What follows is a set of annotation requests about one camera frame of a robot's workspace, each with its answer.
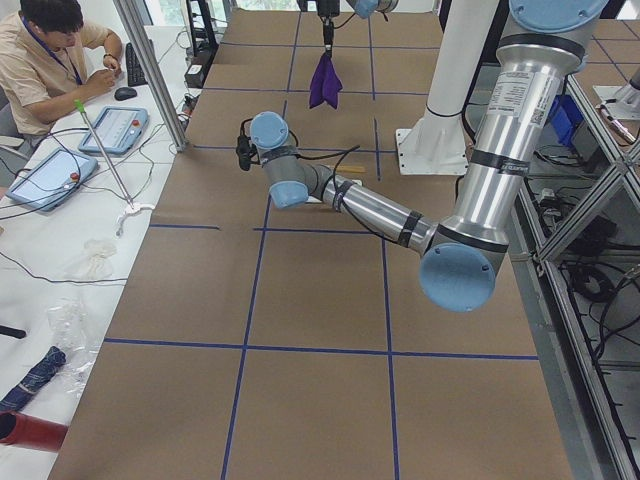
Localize blue plastic bin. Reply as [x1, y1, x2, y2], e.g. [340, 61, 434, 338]
[548, 95, 584, 147]

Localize blue patterned folded umbrella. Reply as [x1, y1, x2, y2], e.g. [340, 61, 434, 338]
[1, 346, 66, 413]

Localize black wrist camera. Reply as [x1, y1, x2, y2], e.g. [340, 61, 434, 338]
[235, 118, 256, 171]

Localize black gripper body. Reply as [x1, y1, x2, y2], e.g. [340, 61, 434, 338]
[316, 0, 340, 18]

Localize black keyboard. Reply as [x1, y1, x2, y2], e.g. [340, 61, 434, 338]
[125, 42, 147, 87]

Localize black computer mouse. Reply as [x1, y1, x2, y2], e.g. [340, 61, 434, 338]
[114, 87, 138, 101]

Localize wooden rack bar left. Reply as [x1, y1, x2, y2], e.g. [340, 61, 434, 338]
[336, 165, 366, 174]

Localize person in beige shirt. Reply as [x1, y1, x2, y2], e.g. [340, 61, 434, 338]
[1, 1, 123, 137]

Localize teach pendant far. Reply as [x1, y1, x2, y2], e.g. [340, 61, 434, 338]
[78, 106, 149, 157]

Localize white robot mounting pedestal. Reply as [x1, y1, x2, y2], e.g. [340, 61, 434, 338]
[396, 0, 499, 176]

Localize teach pendant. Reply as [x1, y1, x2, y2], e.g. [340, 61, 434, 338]
[7, 148, 98, 212]
[78, 106, 149, 157]

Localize red cylinder tube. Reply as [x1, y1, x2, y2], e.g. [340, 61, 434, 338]
[1, 412, 68, 452]

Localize aluminium frame rail right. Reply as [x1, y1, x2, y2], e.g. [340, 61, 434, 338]
[514, 74, 640, 480]

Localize clear plastic bag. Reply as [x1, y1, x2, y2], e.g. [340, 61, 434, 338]
[47, 299, 100, 399]

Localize aluminium frame post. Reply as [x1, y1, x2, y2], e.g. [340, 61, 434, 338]
[113, 0, 187, 152]

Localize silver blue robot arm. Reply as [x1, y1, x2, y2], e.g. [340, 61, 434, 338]
[315, 0, 398, 57]
[236, 1, 604, 312]

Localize metal rod green tip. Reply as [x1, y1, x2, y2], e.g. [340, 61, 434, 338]
[74, 100, 154, 237]

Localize purple towel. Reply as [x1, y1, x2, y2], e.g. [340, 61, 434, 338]
[309, 52, 343, 109]

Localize teach pendant near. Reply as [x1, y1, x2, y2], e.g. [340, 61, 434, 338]
[7, 148, 98, 212]

